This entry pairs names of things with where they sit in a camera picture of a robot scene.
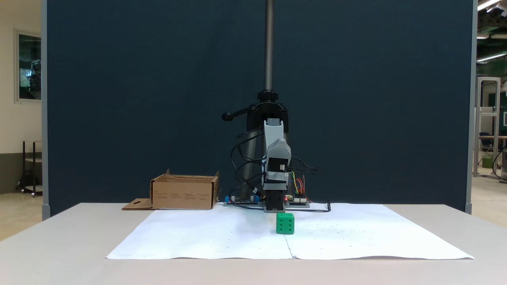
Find black power cable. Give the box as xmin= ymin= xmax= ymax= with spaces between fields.
xmin=286 ymin=201 xmax=332 ymax=213

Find aluminium profile frame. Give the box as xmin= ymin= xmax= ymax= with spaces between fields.
xmin=474 ymin=76 xmax=502 ymax=179

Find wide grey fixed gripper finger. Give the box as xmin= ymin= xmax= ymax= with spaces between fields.
xmin=267 ymin=139 xmax=292 ymax=160

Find black shelf cart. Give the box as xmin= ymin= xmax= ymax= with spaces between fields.
xmin=17 ymin=140 xmax=43 ymax=198

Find long black servo cable bundle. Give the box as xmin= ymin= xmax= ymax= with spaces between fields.
xmin=229 ymin=130 xmax=267 ymax=206

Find white paper sheet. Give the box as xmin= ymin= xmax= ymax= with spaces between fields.
xmin=106 ymin=203 xmax=475 ymax=260

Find blue circuit board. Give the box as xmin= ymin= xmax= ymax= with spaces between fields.
xmin=223 ymin=194 xmax=263 ymax=207

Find dark blue partition panel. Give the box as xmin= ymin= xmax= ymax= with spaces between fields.
xmin=42 ymin=0 xmax=474 ymax=217

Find green dice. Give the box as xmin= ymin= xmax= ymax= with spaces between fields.
xmin=276 ymin=213 xmax=295 ymax=235

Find black servo cable loop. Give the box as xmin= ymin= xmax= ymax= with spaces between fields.
xmin=290 ymin=156 xmax=320 ymax=175

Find framed wall window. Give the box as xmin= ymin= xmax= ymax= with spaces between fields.
xmin=15 ymin=28 xmax=42 ymax=104

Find black camera stand with pole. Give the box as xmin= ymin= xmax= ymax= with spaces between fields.
xmin=221 ymin=0 xmax=290 ymax=200

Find brown cardboard box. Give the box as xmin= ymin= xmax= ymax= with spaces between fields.
xmin=122 ymin=169 xmax=220 ymax=211

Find circuit board with red LED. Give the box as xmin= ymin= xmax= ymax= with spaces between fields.
xmin=285 ymin=194 xmax=311 ymax=209

